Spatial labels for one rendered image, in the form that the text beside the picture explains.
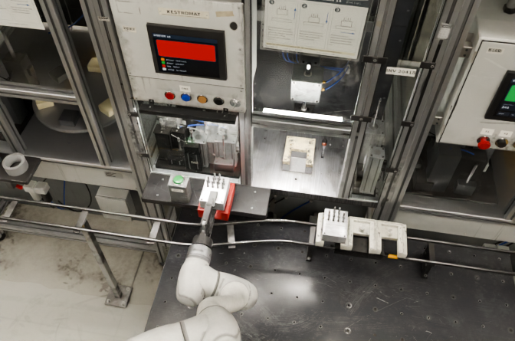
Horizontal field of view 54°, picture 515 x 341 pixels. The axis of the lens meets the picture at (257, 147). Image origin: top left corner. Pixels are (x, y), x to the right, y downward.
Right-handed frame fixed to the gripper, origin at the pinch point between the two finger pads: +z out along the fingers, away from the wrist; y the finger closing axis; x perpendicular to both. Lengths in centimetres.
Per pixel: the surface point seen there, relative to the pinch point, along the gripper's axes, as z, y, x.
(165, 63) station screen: 17, 55, 16
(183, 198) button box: 5.5, -9.6, 14.4
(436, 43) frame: 21, 71, -68
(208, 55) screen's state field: 18, 60, 1
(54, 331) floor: -31, -103, 87
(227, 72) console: 20, 52, -4
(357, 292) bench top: -12, -35, -62
